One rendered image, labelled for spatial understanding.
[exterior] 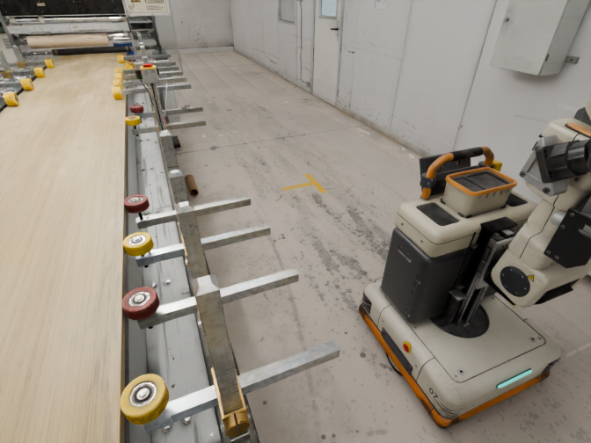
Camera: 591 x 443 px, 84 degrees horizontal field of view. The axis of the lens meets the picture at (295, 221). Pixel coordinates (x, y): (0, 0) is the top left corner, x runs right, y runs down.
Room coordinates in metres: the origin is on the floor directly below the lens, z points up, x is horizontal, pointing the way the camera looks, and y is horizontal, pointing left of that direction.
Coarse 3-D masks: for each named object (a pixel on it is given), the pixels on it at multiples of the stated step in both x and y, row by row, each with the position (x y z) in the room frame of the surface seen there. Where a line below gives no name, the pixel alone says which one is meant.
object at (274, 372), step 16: (304, 352) 0.45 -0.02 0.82; (320, 352) 0.45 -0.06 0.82; (336, 352) 0.46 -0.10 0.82; (272, 368) 0.41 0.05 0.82; (288, 368) 0.41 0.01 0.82; (304, 368) 0.43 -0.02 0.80; (240, 384) 0.38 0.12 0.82; (256, 384) 0.38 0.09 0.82; (176, 400) 0.34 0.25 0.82; (192, 400) 0.34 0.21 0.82; (208, 400) 0.34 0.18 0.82; (160, 416) 0.31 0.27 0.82; (176, 416) 0.32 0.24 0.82
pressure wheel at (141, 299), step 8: (136, 288) 0.58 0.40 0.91; (144, 288) 0.58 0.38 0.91; (152, 288) 0.58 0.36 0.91; (128, 296) 0.55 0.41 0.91; (136, 296) 0.55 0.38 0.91; (144, 296) 0.55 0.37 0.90; (152, 296) 0.55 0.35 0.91; (128, 304) 0.53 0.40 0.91; (136, 304) 0.53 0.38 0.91; (144, 304) 0.53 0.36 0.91; (152, 304) 0.53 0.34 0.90; (128, 312) 0.51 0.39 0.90; (136, 312) 0.51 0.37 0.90; (144, 312) 0.51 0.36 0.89; (152, 312) 0.52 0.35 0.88
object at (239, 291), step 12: (276, 276) 0.68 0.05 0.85; (288, 276) 0.68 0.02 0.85; (228, 288) 0.64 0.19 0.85; (240, 288) 0.64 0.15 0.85; (252, 288) 0.64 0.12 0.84; (264, 288) 0.65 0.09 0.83; (192, 300) 0.59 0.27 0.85; (228, 300) 0.61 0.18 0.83; (156, 312) 0.55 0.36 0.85; (168, 312) 0.55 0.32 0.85; (180, 312) 0.56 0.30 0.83; (192, 312) 0.57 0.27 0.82; (144, 324) 0.53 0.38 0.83; (156, 324) 0.54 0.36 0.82
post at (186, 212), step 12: (180, 204) 0.57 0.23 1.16; (192, 204) 0.58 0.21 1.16; (180, 216) 0.55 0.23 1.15; (192, 216) 0.55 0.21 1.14; (180, 228) 0.54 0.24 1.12; (192, 228) 0.55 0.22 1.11; (192, 240) 0.55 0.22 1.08; (192, 252) 0.55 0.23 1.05; (192, 264) 0.55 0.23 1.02; (204, 264) 0.56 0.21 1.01
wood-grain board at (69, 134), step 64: (64, 64) 3.67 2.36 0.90; (0, 128) 1.76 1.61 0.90; (64, 128) 1.76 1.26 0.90; (0, 192) 1.06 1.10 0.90; (64, 192) 1.06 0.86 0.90; (0, 256) 0.71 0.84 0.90; (64, 256) 0.71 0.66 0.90; (0, 320) 0.49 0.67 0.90; (64, 320) 0.49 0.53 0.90; (0, 384) 0.34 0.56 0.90; (64, 384) 0.34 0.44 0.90
